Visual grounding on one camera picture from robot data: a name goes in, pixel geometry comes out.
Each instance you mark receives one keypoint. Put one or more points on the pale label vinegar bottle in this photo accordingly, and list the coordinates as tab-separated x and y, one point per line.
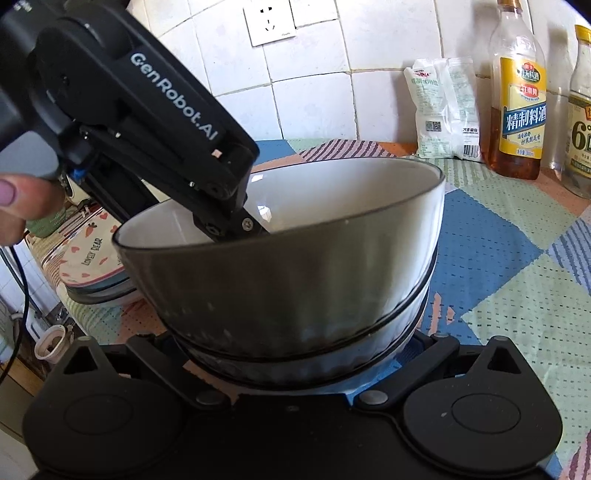
581	129

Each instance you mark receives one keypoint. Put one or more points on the person's left hand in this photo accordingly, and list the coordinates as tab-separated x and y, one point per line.
23	203

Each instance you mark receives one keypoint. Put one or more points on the yellow label cooking wine bottle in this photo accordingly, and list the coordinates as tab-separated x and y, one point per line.
519	106

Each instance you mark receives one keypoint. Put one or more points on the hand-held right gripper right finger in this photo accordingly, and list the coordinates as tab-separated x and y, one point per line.
436	357

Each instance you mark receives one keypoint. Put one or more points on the white ribbed bowl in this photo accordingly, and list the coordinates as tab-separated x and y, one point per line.
417	302
323	373
300	277

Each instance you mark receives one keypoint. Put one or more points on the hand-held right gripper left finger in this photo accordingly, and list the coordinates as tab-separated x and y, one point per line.
152	353

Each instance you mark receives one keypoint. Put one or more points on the patchwork print tablecloth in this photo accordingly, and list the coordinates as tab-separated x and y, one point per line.
498	286

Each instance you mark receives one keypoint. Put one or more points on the white wall socket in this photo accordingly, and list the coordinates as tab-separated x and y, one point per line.
270	21

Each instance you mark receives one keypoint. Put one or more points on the white salt bag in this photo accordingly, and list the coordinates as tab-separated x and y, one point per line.
443	110

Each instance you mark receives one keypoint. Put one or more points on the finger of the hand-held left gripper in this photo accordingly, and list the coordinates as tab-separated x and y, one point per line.
124	196
240	226

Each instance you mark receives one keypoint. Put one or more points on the white plate with pink print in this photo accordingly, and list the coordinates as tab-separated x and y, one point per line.
87	249

